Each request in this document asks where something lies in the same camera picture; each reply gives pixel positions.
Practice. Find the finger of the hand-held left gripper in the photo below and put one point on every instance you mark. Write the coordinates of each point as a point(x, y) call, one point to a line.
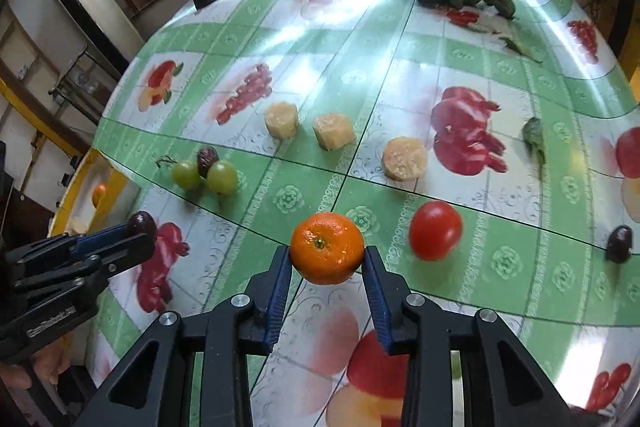
point(127, 254)
point(102, 239)

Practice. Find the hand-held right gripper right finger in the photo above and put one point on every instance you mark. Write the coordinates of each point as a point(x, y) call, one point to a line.
point(377, 302)

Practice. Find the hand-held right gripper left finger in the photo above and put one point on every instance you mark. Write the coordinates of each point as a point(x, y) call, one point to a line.
point(280, 297)

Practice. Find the small dark purple grape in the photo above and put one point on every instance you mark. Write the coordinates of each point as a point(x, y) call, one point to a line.
point(142, 224)

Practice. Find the orange mandarin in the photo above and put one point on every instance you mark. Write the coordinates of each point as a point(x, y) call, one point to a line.
point(327, 248)

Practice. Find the red tomato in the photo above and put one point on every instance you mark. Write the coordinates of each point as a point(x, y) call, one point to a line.
point(435, 231)

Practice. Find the dark purple plum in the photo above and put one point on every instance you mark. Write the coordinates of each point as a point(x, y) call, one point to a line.
point(620, 244)

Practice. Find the person's left hand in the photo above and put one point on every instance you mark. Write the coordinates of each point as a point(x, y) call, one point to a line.
point(47, 364)

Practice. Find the yellow rimmed container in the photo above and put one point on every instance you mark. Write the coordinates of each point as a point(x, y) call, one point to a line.
point(87, 192)

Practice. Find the green grape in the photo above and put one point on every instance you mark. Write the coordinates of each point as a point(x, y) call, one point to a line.
point(222, 177)
point(186, 173)

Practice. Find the wrinkled dark red date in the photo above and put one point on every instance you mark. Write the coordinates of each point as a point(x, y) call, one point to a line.
point(205, 160)

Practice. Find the white standing air conditioner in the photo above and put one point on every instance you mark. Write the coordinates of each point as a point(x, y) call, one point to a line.
point(87, 14)

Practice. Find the broad green leaf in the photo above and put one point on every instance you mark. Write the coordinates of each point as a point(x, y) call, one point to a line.
point(534, 137)

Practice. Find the green checked printed tablecloth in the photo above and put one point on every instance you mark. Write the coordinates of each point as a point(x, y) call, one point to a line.
point(320, 72)

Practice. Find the narrow green leaf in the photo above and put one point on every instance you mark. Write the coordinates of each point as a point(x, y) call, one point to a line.
point(520, 47)

